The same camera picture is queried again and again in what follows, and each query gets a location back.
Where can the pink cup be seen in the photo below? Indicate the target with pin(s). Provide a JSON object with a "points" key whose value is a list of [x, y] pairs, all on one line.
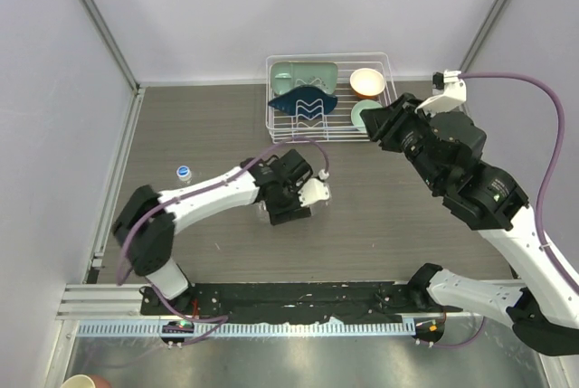
{"points": [[99, 382]]}

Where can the orange bowl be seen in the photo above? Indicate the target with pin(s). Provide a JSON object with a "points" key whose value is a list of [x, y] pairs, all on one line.
{"points": [[367, 83]]}

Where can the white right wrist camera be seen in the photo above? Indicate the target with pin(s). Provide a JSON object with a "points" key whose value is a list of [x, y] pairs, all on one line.
{"points": [[449, 92]]}

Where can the dark blue leaf plate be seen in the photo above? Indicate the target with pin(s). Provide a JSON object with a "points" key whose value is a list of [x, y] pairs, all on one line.
{"points": [[305, 101]]}

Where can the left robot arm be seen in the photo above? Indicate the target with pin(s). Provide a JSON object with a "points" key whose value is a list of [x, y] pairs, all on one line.
{"points": [[149, 222]]}

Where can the labelled clear plastic bottle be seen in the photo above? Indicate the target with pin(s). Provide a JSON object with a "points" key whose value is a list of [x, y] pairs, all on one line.
{"points": [[262, 212]]}

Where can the green rectangular tray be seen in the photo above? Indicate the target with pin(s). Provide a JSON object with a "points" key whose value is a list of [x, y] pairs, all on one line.
{"points": [[286, 76]]}

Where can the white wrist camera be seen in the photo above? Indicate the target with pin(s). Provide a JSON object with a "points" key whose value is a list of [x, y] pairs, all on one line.
{"points": [[449, 92], [315, 190]]}

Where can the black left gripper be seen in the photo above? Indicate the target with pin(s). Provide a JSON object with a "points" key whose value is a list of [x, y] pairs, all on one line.
{"points": [[292, 212]]}

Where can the white wire dish rack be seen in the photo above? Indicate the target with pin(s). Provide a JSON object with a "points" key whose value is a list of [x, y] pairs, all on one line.
{"points": [[335, 126]]}

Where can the beige cup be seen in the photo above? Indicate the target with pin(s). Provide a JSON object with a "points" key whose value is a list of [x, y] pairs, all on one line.
{"points": [[79, 381]]}

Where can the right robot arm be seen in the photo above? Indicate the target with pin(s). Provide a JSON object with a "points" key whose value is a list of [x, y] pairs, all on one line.
{"points": [[445, 150]]}

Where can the blue white bottle cap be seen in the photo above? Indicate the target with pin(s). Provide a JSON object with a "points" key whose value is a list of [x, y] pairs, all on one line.
{"points": [[183, 173]]}

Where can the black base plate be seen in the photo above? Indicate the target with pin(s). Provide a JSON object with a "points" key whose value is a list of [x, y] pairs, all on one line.
{"points": [[304, 303]]}

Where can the green round bowl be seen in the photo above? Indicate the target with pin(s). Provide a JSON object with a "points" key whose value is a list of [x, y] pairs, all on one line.
{"points": [[355, 114]]}

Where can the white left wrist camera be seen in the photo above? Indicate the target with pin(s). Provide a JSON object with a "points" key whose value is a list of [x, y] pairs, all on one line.
{"points": [[315, 190]]}

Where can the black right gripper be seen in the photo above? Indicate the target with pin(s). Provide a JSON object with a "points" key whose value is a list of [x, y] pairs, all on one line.
{"points": [[384, 124]]}

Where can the perforated cable duct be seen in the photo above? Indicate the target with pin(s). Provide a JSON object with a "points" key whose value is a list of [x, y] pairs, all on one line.
{"points": [[168, 328]]}

